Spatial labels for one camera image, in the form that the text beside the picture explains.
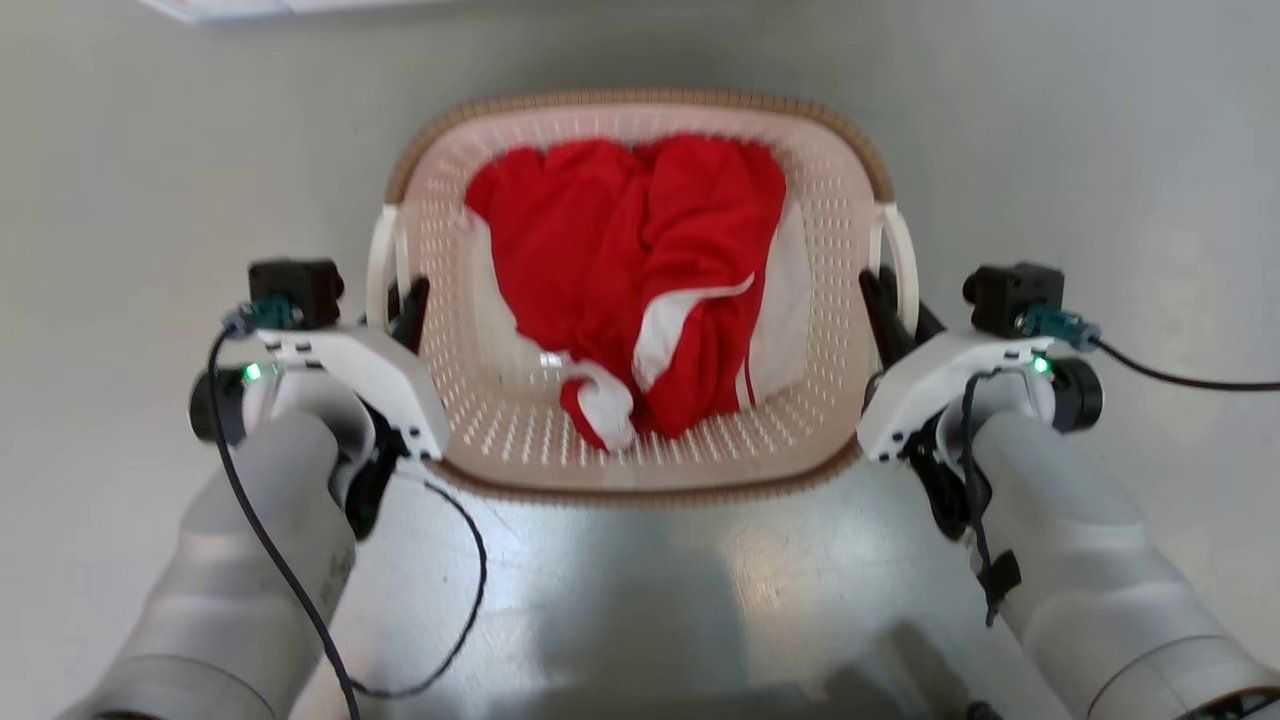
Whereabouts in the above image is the black right camera cable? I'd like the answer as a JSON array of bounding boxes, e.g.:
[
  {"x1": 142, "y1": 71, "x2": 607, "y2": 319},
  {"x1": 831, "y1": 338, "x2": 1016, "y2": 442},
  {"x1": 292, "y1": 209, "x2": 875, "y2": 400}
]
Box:
[{"x1": 1022, "y1": 305, "x2": 1280, "y2": 392}]

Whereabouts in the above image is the black camera cable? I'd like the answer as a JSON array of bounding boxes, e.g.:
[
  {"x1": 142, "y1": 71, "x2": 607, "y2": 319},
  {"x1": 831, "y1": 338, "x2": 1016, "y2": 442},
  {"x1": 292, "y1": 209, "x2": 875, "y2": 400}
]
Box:
[
  {"x1": 207, "y1": 297, "x2": 363, "y2": 720},
  {"x1": 1022, "y1": 305, "x2": 1280, "y2": 392}
]

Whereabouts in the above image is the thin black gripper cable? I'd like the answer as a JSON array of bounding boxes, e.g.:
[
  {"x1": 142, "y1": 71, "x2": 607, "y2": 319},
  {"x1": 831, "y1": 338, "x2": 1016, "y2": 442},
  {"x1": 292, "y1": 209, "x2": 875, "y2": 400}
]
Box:
[
  {"x1": 350, "y1": 470, "x2": 489, "y2": 700},
  {"x1": 958, "y1": 368, "x2": 1024, "y2": 629}
]

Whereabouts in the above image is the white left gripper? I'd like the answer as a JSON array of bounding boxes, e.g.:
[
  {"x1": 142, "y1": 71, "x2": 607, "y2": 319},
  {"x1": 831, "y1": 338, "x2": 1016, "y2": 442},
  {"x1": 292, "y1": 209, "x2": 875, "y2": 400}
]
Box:
[{"x1": 255, "y1": 276, "x2": 452, "y2": 463}]

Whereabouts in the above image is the beige perforated plastic laundry basket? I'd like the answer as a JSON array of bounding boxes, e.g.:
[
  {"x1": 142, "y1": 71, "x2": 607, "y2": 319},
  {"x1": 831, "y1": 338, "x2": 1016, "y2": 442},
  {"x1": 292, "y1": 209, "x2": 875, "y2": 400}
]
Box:
[{"x1": 365, "y1": 88, "x2": 920, "y2": 505}]

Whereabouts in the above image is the thin black left gripper cable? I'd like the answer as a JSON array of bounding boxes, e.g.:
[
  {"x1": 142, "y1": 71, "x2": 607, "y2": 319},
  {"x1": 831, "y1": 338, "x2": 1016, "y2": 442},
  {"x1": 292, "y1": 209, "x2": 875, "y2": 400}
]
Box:
[{"x1": 350, "y1": 470, "x2": 489, "y2": 700}]

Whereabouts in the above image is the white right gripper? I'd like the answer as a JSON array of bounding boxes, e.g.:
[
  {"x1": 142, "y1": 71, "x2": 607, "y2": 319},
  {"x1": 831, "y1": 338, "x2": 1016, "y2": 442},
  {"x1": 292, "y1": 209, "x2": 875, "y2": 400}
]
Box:
[{"x1": 856, "y1": 267, "x2": 1053, "y2": 463}]

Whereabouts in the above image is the black left camera cable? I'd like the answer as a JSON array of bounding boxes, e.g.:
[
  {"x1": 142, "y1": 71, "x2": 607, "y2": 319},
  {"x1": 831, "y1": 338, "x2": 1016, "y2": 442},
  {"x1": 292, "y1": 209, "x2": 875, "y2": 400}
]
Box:
[{"x1": 207, "y1": 297, "x2": 363, "y2": 720}]

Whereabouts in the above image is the thin black right gripper cable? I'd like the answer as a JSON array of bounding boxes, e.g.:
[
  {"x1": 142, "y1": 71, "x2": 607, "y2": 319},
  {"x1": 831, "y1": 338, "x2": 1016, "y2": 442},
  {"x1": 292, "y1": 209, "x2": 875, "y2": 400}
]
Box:
[{"x1": 958, "y1": 368, "x2": 1024, "y2": 629}]

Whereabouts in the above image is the white cloth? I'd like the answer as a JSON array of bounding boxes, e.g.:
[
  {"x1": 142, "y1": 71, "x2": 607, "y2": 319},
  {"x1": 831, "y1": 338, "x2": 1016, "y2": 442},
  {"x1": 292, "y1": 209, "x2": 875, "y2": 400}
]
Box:
[{"x1": 747, "y1": 198, "x2": 814, "y2": 403}]

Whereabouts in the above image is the red garment with white stripes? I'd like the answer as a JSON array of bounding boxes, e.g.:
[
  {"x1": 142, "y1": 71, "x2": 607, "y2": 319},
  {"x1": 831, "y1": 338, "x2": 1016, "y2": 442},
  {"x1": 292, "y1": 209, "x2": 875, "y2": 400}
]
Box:
[{"x1": 464, "y1": 135, "x2": 789, "y2": 454}]

